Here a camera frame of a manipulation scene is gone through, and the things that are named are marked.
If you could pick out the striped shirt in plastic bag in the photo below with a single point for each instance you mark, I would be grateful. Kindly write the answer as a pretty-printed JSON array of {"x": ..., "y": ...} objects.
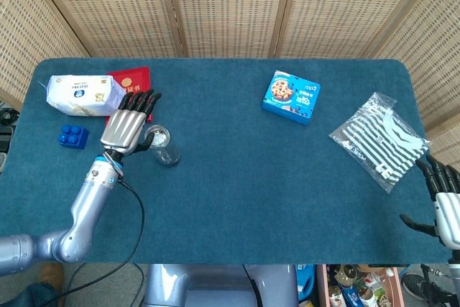
[{"x": 381, "y": 140}]

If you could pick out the clear glass jar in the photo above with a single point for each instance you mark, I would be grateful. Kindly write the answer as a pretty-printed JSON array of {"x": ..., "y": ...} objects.
[{"x": 163, "y": 149}]

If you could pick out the blue toy building block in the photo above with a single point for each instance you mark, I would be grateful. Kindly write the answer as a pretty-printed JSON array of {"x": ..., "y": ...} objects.
[{"x": 73, "y": 136}]

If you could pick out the blue plastic container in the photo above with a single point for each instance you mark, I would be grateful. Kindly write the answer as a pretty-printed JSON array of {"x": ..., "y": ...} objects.
[{"x": 305, "y": 282}]

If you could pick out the robot torso base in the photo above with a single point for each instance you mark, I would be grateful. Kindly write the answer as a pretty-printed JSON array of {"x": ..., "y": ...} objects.
[{"x": 221, "y": 285}]

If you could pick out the pink storage crate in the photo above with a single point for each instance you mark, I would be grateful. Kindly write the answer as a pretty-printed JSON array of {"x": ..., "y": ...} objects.
[{"x": 359, "y": 287}]

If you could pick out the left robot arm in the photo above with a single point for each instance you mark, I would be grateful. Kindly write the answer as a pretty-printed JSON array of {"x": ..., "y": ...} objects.
[{"x": 64, "y": 220}]

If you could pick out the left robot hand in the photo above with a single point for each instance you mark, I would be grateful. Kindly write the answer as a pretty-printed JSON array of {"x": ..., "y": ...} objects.
[{"x": 125, "y": 127}]

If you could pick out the white tissue pack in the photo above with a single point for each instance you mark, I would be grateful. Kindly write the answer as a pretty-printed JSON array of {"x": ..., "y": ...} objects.
[{"x": 85, "y": 95}]

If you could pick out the wicker folding screen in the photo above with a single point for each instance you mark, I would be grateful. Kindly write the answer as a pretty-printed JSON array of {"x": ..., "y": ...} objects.
[{"x": 230, "y": 8}]

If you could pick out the black sneaker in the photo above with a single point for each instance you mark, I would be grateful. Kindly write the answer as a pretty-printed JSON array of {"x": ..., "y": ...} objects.
[{"x": 418, "y": 285}]

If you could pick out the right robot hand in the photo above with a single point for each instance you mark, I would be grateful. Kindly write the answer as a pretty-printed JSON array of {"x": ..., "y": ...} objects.
[{"x": 440, "y": 201}]

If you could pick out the red certificate booklet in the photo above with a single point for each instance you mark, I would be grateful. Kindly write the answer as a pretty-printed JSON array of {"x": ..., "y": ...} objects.
[{"x": 134, "y": 80}]

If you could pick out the blue table cloth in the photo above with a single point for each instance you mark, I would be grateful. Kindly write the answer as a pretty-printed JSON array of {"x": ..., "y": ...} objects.
[{"x": 230, "y": 192}]

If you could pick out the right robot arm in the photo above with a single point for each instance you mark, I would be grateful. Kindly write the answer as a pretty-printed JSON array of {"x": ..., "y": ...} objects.
[{"x": 453, "y": 278}]

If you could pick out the brown shoe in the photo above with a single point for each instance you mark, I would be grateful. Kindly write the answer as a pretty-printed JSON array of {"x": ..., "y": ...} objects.
[{"x": 52, "y": 274}]

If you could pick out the blue cookie box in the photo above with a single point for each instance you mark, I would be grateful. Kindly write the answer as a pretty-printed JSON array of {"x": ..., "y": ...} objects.
[{"x": 291, "y": 96}]

